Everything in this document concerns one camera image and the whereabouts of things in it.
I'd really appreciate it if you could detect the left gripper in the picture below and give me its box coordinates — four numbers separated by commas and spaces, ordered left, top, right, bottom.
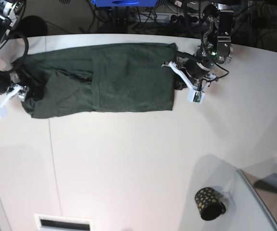
161, 56, 230, 93

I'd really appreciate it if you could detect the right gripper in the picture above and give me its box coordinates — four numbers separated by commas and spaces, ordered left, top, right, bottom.
0, 72, 29, 108

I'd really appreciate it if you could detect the dark green t-shirt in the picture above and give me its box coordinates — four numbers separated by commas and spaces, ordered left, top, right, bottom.
18, 43, 178, 119

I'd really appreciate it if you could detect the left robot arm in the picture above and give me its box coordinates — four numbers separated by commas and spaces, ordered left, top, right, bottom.
163, 0, 235, 95

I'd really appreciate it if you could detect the black round stool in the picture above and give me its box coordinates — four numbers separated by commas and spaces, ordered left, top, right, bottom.
16, 15, 48, 38

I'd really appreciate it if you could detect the white power strip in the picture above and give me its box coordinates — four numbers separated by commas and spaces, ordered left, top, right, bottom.
138, 12, 201, 25

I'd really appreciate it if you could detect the blue box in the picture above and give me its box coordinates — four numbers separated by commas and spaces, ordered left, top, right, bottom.
91, 0, 158, 7

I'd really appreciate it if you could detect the black mug with gold dots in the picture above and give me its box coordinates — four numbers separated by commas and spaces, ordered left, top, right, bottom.
194, 187, 227, 221

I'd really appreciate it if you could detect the grey tray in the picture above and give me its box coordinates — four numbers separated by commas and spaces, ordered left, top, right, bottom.
241, 170, 277, 229

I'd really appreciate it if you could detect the white slotted plate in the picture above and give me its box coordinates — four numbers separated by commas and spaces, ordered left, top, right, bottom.
34, 214, 95, 231

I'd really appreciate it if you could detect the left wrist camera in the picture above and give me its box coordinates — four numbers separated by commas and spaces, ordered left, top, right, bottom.
187, 89, 205, 104

